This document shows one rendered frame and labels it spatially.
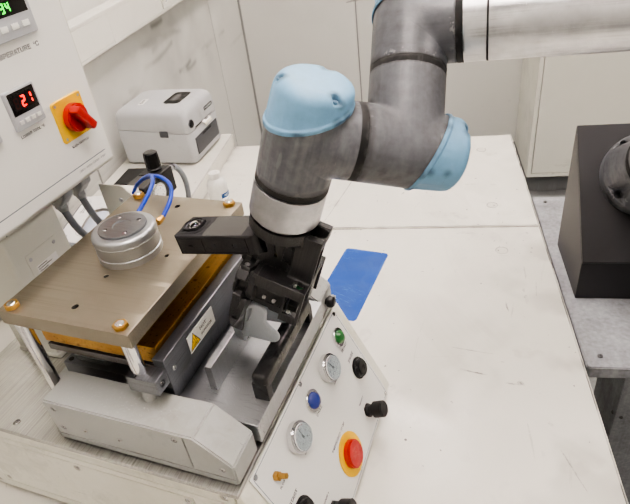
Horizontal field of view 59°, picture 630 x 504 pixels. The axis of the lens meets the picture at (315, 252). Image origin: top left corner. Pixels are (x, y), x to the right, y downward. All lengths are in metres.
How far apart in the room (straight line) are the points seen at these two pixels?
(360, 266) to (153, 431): 0.69
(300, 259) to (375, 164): 0.14
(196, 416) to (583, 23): 0.54
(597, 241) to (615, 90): 1.78
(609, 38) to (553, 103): 2.23
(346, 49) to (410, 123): 2.59
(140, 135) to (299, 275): 1.19
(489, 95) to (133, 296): 2.73
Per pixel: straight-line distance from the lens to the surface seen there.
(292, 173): 0.51
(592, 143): 1.17
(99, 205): 1.44
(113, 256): 0.70
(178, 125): 1.65
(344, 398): 0.84
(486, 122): 3.25
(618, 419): 1.51
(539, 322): 1.11
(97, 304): 0.67
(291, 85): 0.49
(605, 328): 1.12
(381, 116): 0.52
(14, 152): 0.77
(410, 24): 0.57
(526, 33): 0.57
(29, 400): 0.87
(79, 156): 0.85
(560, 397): 0.99
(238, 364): 0.73
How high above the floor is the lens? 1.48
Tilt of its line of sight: 35 degrees down
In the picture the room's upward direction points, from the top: 8 degrees counter-clockwise
